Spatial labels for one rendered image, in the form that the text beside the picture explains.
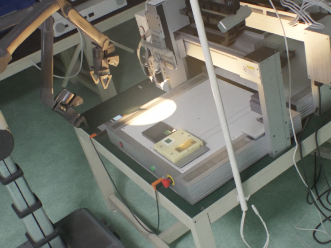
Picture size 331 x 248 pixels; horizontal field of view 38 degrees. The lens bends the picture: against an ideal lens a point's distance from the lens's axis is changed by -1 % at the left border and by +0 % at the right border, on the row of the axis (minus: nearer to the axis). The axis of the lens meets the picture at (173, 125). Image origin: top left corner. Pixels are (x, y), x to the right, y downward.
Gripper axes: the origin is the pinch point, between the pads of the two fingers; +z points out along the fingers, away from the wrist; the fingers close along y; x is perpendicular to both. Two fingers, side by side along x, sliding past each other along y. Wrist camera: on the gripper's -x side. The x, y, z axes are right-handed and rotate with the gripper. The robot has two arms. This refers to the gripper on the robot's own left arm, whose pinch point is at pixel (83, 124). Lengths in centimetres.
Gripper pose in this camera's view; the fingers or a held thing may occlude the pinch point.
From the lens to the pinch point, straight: 258.4
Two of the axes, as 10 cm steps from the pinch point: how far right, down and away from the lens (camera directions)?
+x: -5.7, 8.2, -0.7
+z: 5.9, 4.7, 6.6
